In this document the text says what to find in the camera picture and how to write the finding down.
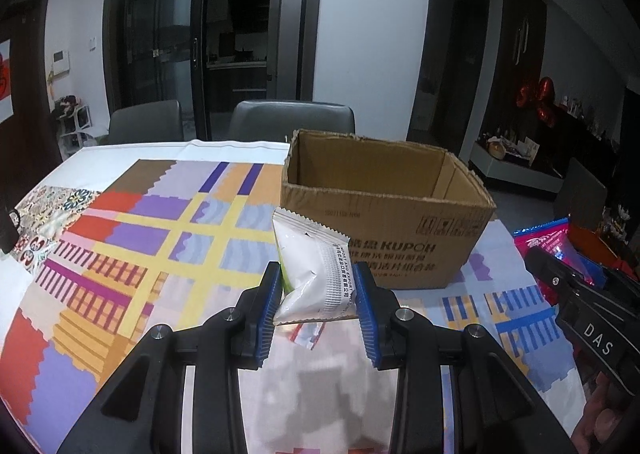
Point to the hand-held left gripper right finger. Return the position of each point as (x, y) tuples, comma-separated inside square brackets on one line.
[(367, 319)]

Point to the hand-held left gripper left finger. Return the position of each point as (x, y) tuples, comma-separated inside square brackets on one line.
[(265, 314)]

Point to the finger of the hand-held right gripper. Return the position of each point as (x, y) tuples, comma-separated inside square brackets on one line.
[(625, 284), (555, 276)]

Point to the pink snack packet blue edge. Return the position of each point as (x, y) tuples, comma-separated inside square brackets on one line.
[(545, 236)]

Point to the white snack packet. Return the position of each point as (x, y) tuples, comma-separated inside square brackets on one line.
[(310, 274)]

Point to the brown cardboard box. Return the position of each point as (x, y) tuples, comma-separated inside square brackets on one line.
[(400, 214)]

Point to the person's right hand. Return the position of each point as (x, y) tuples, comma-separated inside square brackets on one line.
[(600, 419)]

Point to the red cloth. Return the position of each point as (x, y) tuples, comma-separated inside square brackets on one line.
[(627, 265)]

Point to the red and white wrapper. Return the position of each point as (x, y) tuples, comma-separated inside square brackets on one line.
[(307, 334)]

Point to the grey upholstered chair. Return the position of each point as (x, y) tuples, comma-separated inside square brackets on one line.
[(145, 121), (582, 194), (295, 119)]

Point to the low grey sideboard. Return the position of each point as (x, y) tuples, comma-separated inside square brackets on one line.
[(515, 171)]

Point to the colourful patterned tablecloth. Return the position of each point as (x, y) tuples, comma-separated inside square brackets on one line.
[(150, 244)]

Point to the red foil balloons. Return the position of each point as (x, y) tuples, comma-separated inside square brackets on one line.
[(537, 99)]

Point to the dark room door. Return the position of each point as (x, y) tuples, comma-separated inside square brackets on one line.
[(465, 79)]

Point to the floral patterned cloth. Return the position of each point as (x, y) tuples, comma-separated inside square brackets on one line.
[(55, 206)]

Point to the white shelf rack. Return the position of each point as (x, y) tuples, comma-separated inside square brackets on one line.
[(75, 126)]

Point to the glass sliding door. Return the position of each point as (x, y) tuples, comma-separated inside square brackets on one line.
[(155, 44)]

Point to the grey refrigerator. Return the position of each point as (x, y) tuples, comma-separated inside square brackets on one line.
[(295, 24)]

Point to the brown entrance door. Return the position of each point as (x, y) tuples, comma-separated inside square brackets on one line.
[(30, 134)]

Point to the red and white door poster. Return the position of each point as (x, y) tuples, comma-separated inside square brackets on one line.
[(5, 81)]

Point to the white wall intercom panel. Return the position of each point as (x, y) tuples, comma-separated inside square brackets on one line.
[(60, 62)]

